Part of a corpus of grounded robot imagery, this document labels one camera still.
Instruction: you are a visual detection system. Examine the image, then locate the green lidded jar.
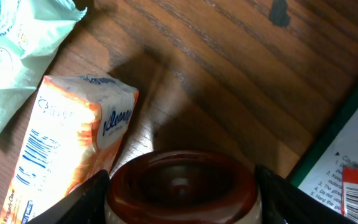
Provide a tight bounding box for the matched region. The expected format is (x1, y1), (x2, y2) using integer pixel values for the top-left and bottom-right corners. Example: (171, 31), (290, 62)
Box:
(104, 150), (262, 224)

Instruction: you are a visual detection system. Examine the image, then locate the mint green snack bag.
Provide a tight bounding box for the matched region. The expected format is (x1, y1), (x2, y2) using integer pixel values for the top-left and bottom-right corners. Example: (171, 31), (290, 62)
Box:
(0, 0), (87, 133)

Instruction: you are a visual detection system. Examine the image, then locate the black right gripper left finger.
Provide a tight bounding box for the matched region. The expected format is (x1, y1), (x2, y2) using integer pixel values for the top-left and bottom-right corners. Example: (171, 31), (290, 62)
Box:
(28, 170), (110, 224)

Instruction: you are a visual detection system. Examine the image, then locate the orange tissue pack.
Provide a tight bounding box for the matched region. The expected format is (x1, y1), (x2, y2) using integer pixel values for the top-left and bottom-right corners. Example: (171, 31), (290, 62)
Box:
(0, 75), (139, 223)

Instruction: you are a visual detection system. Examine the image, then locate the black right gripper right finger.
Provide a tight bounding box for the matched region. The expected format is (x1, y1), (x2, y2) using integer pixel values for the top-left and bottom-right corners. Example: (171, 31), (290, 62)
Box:
(254, 165), (354, 224)

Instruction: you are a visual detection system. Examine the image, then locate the green white glove pack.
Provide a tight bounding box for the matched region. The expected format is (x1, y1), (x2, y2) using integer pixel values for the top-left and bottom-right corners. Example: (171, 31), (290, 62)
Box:
(289, 85), (358, 212)

